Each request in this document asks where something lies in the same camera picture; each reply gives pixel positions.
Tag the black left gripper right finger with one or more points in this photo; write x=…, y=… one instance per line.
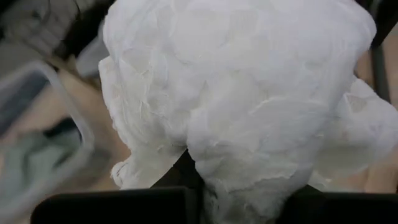
x=301, y=205

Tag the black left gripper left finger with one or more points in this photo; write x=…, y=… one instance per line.
x=183, y=174

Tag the white fluffy cloth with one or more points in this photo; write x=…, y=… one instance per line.
x=233, y=93

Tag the sage green sock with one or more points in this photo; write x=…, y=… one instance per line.
x=37, y=161

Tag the blue cloth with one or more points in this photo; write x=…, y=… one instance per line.
x=18, y=99

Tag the clear plastic storage bin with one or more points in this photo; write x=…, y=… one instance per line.
x=87, y=140

